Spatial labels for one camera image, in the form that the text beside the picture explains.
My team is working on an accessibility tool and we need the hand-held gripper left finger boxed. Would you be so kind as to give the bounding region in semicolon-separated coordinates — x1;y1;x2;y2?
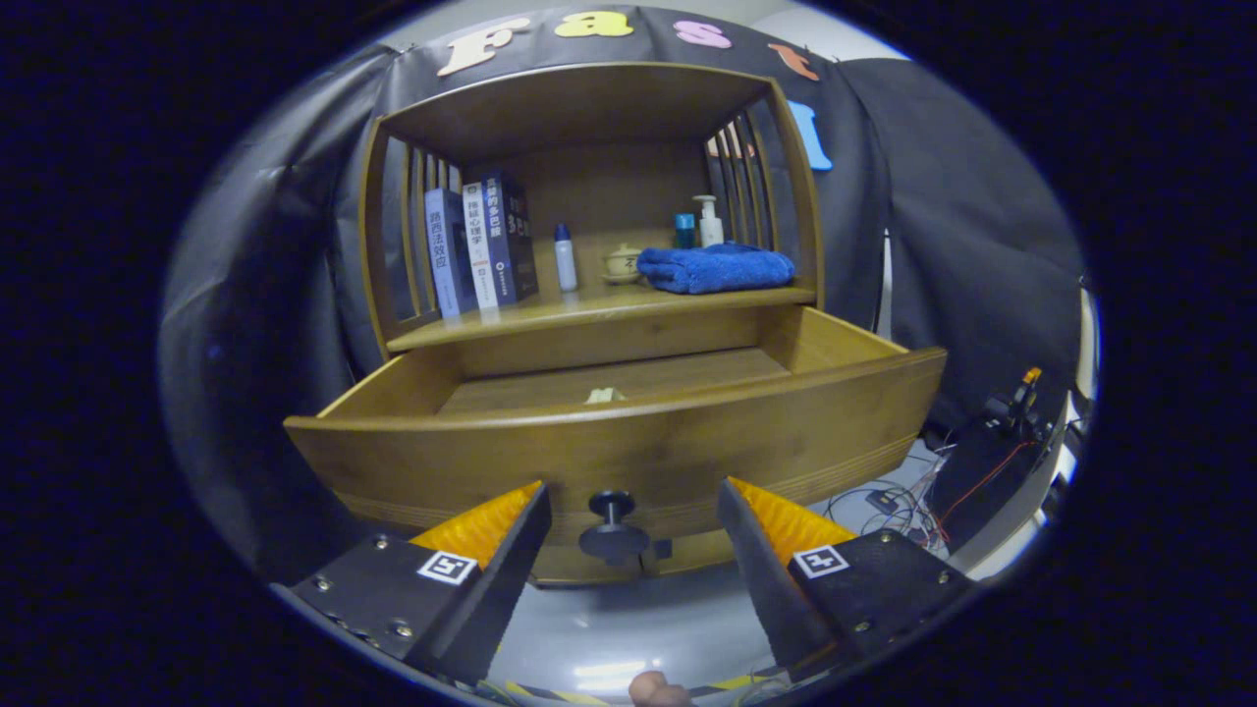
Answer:
270;479;553;685

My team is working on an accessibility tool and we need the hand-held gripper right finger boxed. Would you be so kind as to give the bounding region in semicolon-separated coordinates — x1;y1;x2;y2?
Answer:
717;476;978;681

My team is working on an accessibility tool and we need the wooden cabinet door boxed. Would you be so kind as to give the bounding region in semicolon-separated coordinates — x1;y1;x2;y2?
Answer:
643;530;738;578
530;545;644;587

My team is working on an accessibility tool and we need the wooden countertop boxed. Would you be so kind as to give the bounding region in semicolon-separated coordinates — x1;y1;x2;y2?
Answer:
388;280;818;353

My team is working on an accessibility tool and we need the wooden cabinet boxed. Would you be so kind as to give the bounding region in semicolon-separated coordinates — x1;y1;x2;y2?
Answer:
358;61;826;587

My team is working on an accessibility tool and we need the black case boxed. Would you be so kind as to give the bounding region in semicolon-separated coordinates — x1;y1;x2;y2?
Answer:
928;412;1057;551

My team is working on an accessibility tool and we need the folded blue towel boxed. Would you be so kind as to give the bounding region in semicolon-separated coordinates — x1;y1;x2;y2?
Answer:
636;242;796;296

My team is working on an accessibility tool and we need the orange tipped tool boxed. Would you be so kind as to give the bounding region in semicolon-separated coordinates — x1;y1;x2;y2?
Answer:
1007;366;1044;433

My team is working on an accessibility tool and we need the white bottle blue cap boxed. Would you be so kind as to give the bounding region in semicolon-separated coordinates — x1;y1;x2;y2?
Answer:
553;223;579;293

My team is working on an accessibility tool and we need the light blue book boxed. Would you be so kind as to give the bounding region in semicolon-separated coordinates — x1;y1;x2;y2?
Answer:
424;189;479;319

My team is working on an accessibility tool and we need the white spine book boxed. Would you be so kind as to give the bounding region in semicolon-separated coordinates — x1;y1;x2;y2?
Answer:
462;180;502;311

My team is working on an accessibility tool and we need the dark blue book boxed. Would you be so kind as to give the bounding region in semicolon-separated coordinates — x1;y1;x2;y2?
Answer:
481;172;540;305

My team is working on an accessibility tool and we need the white pump bottle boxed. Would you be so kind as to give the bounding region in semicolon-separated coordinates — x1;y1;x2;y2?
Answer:
692;194;726;247

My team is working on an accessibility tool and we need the tangle of floor cables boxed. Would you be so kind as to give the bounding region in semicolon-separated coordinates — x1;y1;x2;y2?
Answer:
825;447;983;551

